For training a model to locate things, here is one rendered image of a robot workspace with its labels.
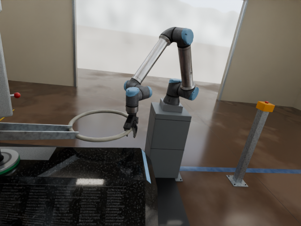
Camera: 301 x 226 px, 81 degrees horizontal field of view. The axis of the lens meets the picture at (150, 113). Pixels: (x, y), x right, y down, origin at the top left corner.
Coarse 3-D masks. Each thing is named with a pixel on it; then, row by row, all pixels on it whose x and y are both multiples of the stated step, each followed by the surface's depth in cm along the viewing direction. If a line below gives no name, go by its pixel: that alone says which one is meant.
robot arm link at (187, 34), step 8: (176, 32) 139; (184, 32) 135; (192, 32) 139; (176, 40) 142; (184, 40) 137; (192, 40) 142; (184, 48) 144; (184, 56) 150; (184, 64) 155; (184, 72) 162; (192, 72) 166; (184, 80) 170; (192, 80) 171; (184, 88) 176; (192, 88) 175; (184, 96) 184; (192, 96) 177
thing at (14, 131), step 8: (0, 128) 96; (8, 128) 98; (16, 128) 101; (24, 128) 104; (32, 128) 107; (40, 128) 110; (48, 128) 114; (56, 128) 117; (64, 128) 121; (0, 136) 87; (8, 136) 90; (16, 136) 92; (24, 136) 95; (32, 136) 98; (40, 136) 101; (48, 136) 104; (56, 136) 108; (64, 136) 111; (72, 136) 115
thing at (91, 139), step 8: (88, 112) 150; (96, 112) 153; (104, 112) 156; (112, 112) 156; (120, 112) 154; (72, 120) 134; (72, 128) 125; (80, 136) 116; (112, 136) 118; (120, 136) 120
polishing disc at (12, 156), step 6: (0, 150) 102; (6, 150) 103; (12, 150) 103; (6, 156) 98; (12, 156) 98; (18, 156) 99; (0, 162) 93; (6, 162) 94; (12, 162) 94; (0, 168) 89; (6, 168) 91
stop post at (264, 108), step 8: (264, 104) 188; (272, 104) 190; (264, 112) 193; (256, 120) 201; (264, 120) 197; (256, 128) 200; (248, 136) 211; (256, 136) 204; (248, 144) 210; (248, 152) 211; (240, 160) 222; (248, 160) 216; (240, 168) 221; (232, 176) 238; (240, 176) 224; (232, 184) 223; (240, 184) 225
